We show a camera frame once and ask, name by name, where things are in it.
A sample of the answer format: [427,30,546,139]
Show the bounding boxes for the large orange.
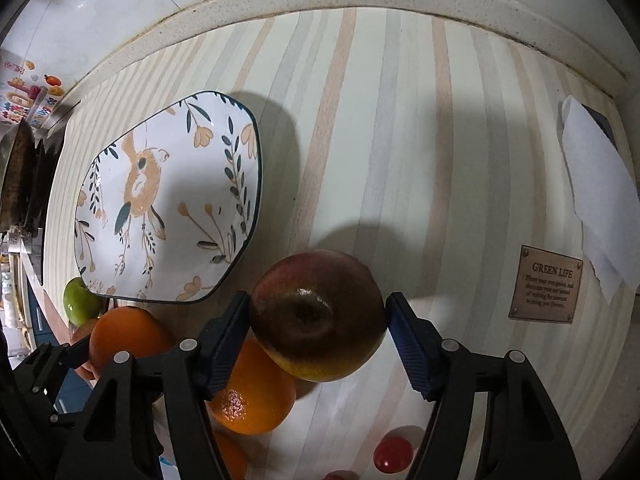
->
[89,307,175,377]

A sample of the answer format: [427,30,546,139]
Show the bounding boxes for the red yellow apple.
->
[250,249,388,382]

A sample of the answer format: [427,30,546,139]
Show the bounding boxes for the red cherry tomato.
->
[373,436,413,474]

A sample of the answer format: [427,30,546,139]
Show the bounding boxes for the green apple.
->
[63,278,105,327]

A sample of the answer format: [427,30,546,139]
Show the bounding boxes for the brown Green Life label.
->
[509,245,584,324]

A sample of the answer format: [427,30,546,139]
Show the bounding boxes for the floral ceramic plate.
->
[74,91,262,304]

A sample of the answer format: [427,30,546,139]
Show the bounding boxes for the white tissue paper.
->
[561,96,639,301]

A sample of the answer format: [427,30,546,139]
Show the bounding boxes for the steel wok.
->
[1,119,35,233]

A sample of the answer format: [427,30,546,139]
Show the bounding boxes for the striped table mat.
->
[43,9,634,457]

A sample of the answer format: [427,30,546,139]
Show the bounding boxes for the black tissue holder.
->
[584,104,617,148]

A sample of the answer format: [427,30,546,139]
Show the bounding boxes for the colourful wall sticker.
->
[0,49,65,129]

